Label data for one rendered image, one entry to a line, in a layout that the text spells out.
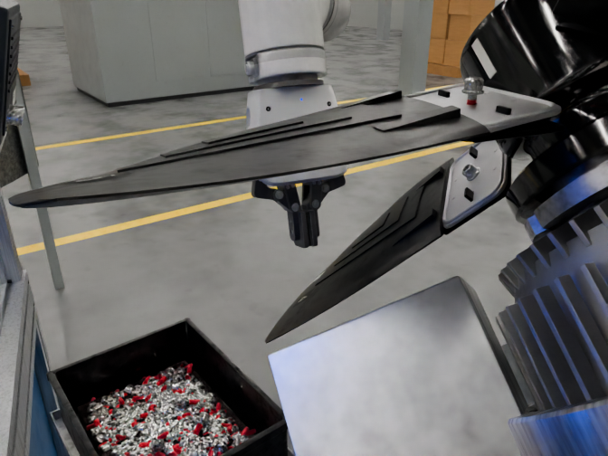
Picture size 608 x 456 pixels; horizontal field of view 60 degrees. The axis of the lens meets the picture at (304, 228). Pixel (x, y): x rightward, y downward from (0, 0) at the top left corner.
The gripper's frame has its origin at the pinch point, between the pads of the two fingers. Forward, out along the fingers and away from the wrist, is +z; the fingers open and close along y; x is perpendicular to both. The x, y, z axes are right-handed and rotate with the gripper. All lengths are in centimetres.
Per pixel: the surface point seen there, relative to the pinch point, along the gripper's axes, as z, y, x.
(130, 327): 56, -16, 164
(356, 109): -10.9, -5.0, -24.3
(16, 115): -17.8, -29.5, 34.6
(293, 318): 8.0, -4.3, -5.5
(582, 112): -9.2, 7.7, -29.4
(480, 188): -4.2, 7.0, -20.7
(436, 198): -3.3, 6.3, -15.9
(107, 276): 43, -22, 209
